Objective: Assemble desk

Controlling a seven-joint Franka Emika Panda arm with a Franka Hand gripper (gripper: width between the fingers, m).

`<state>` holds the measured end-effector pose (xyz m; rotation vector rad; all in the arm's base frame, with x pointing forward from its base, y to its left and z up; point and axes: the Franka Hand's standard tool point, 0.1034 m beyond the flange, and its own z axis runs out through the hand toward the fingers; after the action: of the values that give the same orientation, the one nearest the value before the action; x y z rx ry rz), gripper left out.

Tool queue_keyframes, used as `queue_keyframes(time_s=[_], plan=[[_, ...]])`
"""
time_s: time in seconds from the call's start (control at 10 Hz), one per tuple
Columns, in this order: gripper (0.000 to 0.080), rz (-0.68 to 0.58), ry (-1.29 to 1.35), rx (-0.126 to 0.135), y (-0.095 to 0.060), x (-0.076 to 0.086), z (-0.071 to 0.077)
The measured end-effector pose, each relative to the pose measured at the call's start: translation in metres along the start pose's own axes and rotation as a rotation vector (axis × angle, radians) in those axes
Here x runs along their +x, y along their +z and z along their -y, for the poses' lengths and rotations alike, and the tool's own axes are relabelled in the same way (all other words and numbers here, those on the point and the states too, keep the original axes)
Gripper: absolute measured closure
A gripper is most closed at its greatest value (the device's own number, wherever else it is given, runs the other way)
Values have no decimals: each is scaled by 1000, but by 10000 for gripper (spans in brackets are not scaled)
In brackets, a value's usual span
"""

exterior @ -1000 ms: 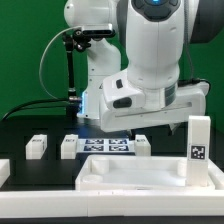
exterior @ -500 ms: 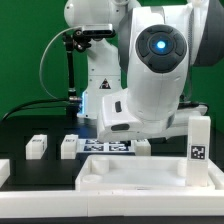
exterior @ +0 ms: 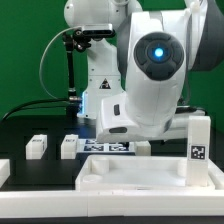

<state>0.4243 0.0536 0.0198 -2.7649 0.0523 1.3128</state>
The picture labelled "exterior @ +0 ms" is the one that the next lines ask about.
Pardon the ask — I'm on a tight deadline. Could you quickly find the white front fence wall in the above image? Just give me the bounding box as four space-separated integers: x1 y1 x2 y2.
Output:
0 190 224 218

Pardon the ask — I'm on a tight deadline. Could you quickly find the black cable bundle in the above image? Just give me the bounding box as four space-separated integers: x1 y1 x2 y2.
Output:
0 98 76 123

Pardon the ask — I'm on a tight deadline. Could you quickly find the AprilTag marker sheet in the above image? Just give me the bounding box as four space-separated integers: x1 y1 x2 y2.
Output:
77 139 134 154

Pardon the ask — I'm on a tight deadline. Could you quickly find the grey camera cable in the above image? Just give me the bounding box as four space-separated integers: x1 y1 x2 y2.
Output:
38 26 83 101

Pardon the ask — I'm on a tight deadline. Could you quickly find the white desk tabletop tray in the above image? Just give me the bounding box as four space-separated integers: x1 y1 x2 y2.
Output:
75 155 224 191

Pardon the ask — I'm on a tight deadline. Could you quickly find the white left fence piece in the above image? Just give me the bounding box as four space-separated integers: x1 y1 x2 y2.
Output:
0 159 10 188

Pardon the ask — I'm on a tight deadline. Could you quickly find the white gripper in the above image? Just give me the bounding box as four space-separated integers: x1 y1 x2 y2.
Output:
96 92 205 142

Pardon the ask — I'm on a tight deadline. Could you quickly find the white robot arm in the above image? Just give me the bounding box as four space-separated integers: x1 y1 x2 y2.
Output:
64 0 224 143

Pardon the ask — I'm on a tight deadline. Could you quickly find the black camera on stand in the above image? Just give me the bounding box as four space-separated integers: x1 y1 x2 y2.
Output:
75 24 115 38

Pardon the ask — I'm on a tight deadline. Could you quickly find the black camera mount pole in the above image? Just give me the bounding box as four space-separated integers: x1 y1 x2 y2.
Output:
62 32 81 119

